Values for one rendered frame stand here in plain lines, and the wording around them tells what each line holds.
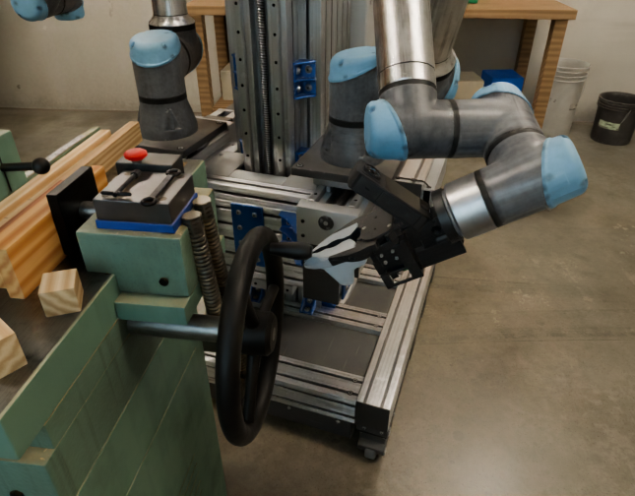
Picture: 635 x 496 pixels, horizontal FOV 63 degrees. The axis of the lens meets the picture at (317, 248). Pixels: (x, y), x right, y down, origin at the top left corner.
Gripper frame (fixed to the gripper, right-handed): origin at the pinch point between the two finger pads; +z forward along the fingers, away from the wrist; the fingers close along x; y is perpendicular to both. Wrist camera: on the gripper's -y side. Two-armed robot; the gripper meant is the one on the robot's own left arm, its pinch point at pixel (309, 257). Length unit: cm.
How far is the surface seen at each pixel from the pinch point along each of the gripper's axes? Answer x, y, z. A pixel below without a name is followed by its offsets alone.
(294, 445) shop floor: 32, 71, 54
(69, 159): 13.4, -26.6, 32.4
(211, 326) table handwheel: -9.3, -1.0, 13.3
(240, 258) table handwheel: -11.0, -9.2, 1.9
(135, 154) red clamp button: 0.4, -23.6, 12.5
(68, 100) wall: 307, -46, 245
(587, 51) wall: 330, 110, -100
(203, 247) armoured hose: -5.7, -10.3, 8.9
